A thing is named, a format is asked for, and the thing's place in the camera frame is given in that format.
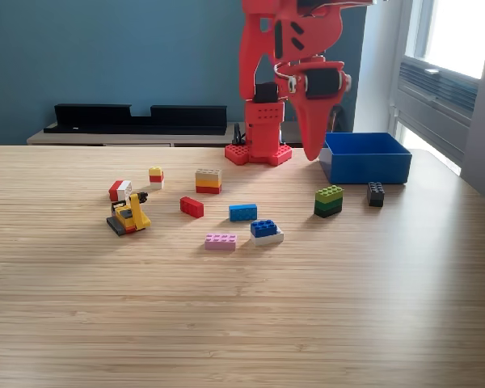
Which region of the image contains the yellow toy digger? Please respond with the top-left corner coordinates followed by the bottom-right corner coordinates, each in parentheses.
top-left (106, 192), bottom-right (152, 238)

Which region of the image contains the blue white lego stack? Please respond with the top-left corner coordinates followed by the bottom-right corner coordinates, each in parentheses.
top-left (249, 219), bottom-right (285, 247)

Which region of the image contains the red white lego brick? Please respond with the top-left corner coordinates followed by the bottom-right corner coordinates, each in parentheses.
top-left (108, 179), bottom-right (133, 203)

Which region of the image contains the dark wooden chair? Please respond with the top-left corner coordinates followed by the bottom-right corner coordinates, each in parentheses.
top-left (326, 103), bottom-right (345, 134)

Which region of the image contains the blue plastic bin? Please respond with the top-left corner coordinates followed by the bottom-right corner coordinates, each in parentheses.
top-left (322, 132), bottom-right (413, 185)

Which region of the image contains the white framed window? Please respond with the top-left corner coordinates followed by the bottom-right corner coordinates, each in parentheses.
top-left (403, 0), bottom-right (485, 81)

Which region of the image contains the pink lego brick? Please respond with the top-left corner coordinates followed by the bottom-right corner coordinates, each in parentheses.
top-left (204, 232), bottom-right (238, 252)

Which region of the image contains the tan orange red lego stack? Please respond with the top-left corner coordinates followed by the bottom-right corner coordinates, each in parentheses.
top-left (194, 167), bottom-right (223, 195)

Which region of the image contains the black shelf unit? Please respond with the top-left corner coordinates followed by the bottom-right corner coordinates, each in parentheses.
top-left (43, 103), bottom-right (229, 136)

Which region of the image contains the black lego brick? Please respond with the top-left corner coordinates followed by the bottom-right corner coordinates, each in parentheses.
top-left (366, 181), bottom-right (386, 209)

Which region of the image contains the light blue lego brick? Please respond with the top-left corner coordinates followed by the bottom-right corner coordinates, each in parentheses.
top-left (228, 203), bottom-right (259, 223)

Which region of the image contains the grey ventilation unit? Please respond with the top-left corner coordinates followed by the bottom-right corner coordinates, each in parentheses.
top-left (394, 56), bottom-right (480, 165)

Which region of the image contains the green lego brick stack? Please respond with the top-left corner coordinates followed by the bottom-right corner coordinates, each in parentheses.
top-left (313, 184), bottom-right (344, 219)

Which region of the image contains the small yellow red white stack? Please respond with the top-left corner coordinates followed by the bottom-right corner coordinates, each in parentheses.
top-left (148, 166), bottom-right (166, 191)

